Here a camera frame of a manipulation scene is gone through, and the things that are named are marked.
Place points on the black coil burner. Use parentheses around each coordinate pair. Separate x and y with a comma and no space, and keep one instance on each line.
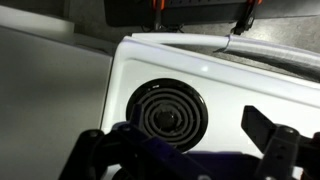
(156,96)

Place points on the orange black clamp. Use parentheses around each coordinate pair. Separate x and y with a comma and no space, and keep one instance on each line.
(158,5)
(245,20)

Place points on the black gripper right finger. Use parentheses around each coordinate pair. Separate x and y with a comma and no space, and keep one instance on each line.
(283,150)

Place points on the black robot stand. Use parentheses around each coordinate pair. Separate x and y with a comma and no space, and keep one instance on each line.
(200,13)

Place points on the white electric stove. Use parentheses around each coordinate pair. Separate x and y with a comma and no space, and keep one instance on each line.
(233,90)

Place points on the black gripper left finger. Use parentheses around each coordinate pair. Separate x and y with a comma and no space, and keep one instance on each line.
(133,150)

